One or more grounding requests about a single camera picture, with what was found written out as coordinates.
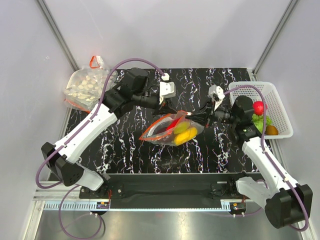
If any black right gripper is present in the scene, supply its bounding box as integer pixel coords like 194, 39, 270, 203
185, 97, 239, 129

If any red chili pepper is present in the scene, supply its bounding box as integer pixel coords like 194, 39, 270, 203
165, 118, 180, 131

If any yellow starfruit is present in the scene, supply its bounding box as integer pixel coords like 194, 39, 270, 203
173, 121, 190, 135

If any yellow orange mango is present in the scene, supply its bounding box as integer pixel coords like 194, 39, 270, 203
173, 127, 198, 146

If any clear orange-zip bag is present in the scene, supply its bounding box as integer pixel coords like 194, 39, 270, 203
139, 110, 204, 147

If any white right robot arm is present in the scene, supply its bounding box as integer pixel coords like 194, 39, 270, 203
190, 95, 313, 229

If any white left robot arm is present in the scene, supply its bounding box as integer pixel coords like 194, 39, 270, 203
41, 68, 176, 198

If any orange bag loop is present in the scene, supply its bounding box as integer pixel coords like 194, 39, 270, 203
89, 55, 105, 69

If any green grapes bunch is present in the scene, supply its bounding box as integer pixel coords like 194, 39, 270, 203
252, 114, 272, 133

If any red apple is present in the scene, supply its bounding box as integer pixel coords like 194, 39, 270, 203
252, 101, 268, 116

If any brown kiwi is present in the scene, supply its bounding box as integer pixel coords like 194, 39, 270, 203
265, 125, 279, 136

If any pile of spare bags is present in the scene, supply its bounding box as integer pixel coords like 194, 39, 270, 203
63, 68, 110, 113

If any white plastic basket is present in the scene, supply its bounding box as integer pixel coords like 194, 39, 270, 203
228, 81, 294, 140

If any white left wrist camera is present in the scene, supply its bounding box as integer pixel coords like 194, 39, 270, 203
159, 73, 176, 104

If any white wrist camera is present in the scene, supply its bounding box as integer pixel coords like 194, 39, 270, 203
208, 85, 225, 111
159, 73, 176, 104

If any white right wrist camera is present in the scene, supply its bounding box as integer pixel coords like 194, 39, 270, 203
208, 85, 225, 111

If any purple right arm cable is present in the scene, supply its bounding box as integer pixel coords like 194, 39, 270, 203
223, 84, 310, 232

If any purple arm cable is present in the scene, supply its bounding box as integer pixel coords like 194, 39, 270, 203
223, 84, 310, 232
35, 57, 168, 237

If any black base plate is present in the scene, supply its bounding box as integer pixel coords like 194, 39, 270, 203
79, 172, 261, 200

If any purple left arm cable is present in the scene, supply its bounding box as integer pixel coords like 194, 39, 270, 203
35, 57, 168, 237

